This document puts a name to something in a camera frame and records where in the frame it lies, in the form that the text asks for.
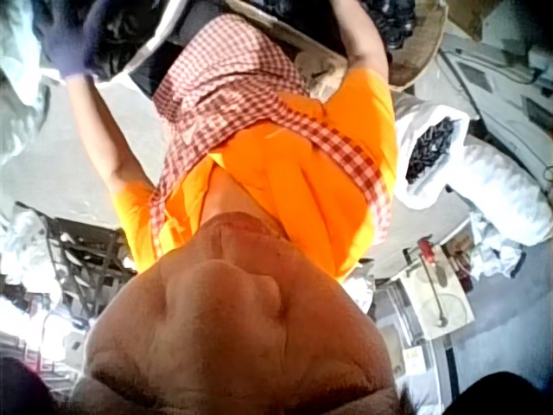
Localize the person's left hand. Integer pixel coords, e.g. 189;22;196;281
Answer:
36;0;114;84

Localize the grey tub with pale rim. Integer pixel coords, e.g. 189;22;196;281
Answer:
92;0;195;86

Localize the pale plastic sack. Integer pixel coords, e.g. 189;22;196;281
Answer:
0;0;55;168

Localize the heap of white plastic bags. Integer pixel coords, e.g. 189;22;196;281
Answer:
0;202;64;308

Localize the dark metal rack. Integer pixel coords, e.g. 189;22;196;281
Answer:
36;210;140;332

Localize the round woven basket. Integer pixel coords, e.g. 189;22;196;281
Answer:
375;0;451;93

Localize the heap of black pieces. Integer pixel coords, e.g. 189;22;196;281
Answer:
404;117;458;186

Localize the red tool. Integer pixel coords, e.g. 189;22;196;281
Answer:
415;236;436;261

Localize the white sack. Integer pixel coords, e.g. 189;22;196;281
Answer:
391;91;553;248

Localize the crumpled white bag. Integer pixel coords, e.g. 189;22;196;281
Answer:
468;210;526;280

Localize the white machine with cables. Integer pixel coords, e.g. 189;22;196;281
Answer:
435;25;553;182

